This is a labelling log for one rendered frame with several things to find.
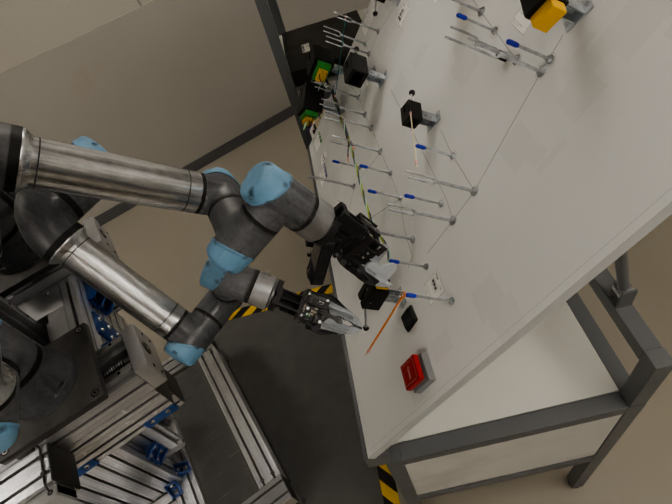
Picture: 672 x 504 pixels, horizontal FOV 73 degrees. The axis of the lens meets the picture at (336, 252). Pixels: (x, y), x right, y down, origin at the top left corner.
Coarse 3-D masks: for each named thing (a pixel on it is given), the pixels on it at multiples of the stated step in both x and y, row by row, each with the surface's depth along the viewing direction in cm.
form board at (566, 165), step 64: (448, 0) 99; (512, 0) 79; (576, 0) 66; (640, 0) 57; (384, 64) 124; (448, 64) 95; (512, 64) 77; (576, 64) 64; (640, 64) 56; (320, 128) 168; (384, 128) 118; (448, 128) 91; (512, 128) 74; (576, 128) 63; (640, 128) 54; (320, 192) 157; (384, 192) 113; (448, 192) 88; (512, 192) 72; (576, 192) 61; (640, 192) 53; (384, 256) 108; (448, 256) 85; (512, 256) 70; (576, 256) 60; (384, 320) 103; (448, 320) 82; (512, 320) 68; (384, 384) 99; (448, 384) 79; (384, 448) 97
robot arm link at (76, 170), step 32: (0, 128) 61; (0, 160) 61; (32, 160) 64; (64, 160) 66; (96, 160) 69; (128, 160) 72; (64, 192) 69; (96, 192) 70; (128, 192) 72; (160, 192) 75; (192, 192) 78; (224, 192) 80
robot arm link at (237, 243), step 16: (224, 208) 77; (240, 208) 74; (224, 224) 75; (240, 224) 73; (256, 224) 72; (224, 240) 74; (240, 240) 73; (256, 240) 73; (208, 256) 76; (224, 256) 74; (240, 256) 74; (256, 256) 77
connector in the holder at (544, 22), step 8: (552, 0) 59; (544, 8) 60; (552, 8) 59; (560, 8) 60; (536, 16) 61; (544, 16) 60; (552, 16) 60; (560, 16) 60; (536, 24) 62; (544, 24) 62; (552, 24) 62; (544, 32) 63
